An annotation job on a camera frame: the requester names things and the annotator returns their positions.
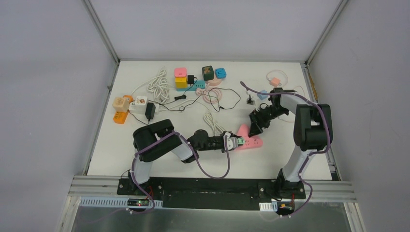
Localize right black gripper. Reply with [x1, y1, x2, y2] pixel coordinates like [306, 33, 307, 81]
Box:
[249, 105, 289, 138]

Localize pink triangular power strip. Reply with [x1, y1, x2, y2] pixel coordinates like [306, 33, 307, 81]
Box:
[235, 124, 264, 150]

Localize green charger plug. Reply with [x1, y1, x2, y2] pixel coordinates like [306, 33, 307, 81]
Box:
[236, 137, 246, 146]

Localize blue charger plug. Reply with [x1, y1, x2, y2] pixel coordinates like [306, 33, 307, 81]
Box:
[257, 90, 269, 101]

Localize pink charger plug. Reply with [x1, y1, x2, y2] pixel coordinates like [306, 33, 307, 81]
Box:
[269, 77, 282, 87]

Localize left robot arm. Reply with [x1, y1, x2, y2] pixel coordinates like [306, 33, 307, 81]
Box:
[129, 119, 243, 196]

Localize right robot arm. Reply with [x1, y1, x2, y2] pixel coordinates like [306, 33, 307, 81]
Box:
[248, 88, 333, 200]

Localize pink round socket base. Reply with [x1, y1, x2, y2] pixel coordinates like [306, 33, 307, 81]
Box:
[206, 79, 222, 87]

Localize small black plug adapter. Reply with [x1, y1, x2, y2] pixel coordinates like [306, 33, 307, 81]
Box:
[187, 75, 197, 85]

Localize teal power strip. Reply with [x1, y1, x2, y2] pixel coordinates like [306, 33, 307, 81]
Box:
[176, 80, 206, 92]

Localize blue cube adapter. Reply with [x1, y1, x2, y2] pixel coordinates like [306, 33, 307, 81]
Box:
[214, 68, 227, 79]

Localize yellow cube adapter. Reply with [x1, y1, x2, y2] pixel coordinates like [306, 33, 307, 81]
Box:
[175, 77, 188, 89]

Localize dark green cube adapter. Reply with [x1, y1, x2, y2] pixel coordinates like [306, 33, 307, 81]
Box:
[202, 65, 214, 81]

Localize black power adapter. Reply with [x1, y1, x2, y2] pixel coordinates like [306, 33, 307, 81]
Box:
[145, 102, 156, 122]

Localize pink cube adapter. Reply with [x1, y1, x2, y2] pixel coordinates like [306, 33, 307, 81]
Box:
[174, 67, 187, 78]

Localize white cube adapter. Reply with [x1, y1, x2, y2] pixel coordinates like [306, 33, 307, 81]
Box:
[128, 96, 160, 115]

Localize orange power strip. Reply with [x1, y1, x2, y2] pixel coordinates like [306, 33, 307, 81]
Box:
[113, 95, 133, 124]

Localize beige cube adapter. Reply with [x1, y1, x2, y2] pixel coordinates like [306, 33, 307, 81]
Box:
[112, 97, 130, 113]

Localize white coiled power cable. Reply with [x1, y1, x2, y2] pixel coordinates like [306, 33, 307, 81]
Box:
[203, 111, 226, 137]

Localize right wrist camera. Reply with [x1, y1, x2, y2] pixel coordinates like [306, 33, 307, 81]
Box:
[246, 95, 255, 106]

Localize thin pink charging cable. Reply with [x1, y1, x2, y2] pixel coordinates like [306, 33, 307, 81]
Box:
[265, 70, 307, 124]

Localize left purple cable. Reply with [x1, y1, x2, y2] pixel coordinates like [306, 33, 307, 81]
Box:
[126, 130, 232, 215]

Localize purple cable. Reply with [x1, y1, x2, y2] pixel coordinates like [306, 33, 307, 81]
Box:
[240, 81, 331, 219]
[126, 130, 232, 215]

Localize pink coiled cable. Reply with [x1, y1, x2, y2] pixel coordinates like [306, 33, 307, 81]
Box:
[196, 87, 225, 104]

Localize black thin cable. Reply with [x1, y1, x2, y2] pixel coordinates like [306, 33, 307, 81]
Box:
[128, 80, 241, 126]

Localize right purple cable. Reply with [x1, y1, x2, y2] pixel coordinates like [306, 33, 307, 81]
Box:
[240, 81, 331, 219]

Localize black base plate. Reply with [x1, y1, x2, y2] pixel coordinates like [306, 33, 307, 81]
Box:
[117, 177, 306, 211]

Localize white bundled cable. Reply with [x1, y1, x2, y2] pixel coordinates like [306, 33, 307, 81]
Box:
[131, 66, 172, 104]

